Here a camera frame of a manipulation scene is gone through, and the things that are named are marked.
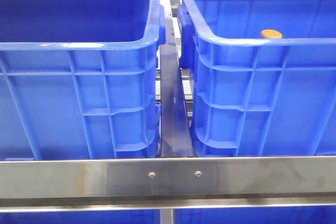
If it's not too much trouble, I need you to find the yellow push button raised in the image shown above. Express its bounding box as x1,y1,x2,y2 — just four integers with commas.
260,29,283,39

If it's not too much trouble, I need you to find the blue source bin with buttons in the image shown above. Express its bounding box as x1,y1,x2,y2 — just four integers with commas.
1,0,165,161

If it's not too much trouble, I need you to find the steel centre divider bar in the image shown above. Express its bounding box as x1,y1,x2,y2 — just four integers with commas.
160,0,194,157

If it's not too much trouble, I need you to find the blue destination bin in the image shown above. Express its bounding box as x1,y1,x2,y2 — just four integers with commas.
178,0,335,157

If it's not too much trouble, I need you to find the lower blue bin left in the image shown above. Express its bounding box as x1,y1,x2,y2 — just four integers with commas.
1,210,160,223

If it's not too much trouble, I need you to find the lower blue bin right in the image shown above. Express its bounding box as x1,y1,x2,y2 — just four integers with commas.
175,206,335,223

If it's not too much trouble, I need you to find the steel front rail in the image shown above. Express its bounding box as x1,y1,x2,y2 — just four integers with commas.
1,156,335,212

